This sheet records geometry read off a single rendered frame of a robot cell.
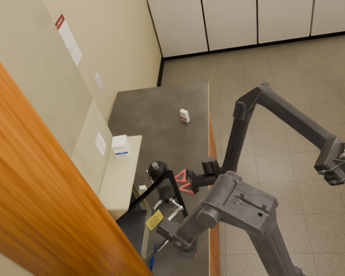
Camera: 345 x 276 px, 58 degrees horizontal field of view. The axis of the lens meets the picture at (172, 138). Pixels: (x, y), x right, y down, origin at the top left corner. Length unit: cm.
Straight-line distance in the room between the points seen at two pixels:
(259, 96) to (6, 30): 80
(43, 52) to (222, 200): 59
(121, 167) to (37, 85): 44
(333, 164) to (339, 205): 199
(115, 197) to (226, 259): 158
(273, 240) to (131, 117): 166
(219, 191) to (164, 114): 154
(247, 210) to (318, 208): 213
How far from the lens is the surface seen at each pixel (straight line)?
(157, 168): 150
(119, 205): 104
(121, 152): 114
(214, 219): 62
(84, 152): 102
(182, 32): 412
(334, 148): 81
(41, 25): 94
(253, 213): 61
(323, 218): 269
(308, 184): 284
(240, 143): 128
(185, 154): 185
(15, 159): 78
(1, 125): 70
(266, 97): 115
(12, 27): 83
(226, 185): 64
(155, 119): 211
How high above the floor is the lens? 234
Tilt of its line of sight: 46 degrees down
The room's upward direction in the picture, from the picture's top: 18 degrees counter-clockwise
